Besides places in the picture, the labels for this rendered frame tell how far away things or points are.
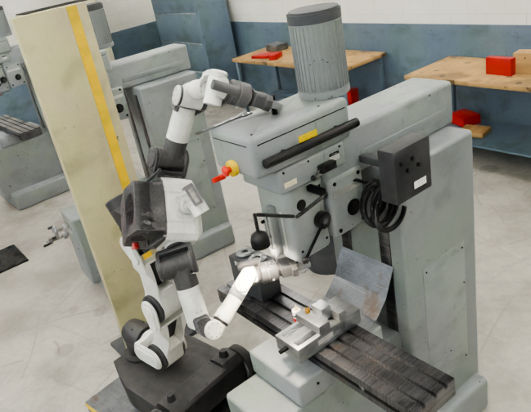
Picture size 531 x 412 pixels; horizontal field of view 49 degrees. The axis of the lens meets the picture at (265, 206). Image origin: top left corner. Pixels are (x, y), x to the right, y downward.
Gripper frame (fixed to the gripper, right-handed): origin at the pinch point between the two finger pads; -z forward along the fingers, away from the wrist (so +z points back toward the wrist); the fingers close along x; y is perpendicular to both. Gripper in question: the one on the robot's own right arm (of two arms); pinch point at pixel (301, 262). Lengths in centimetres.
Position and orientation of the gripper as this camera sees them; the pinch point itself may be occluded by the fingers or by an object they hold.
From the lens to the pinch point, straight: 245.3
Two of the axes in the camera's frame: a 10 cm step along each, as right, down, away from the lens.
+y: 1.6, 8.9, 4.3
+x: -2.3, -3.9, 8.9
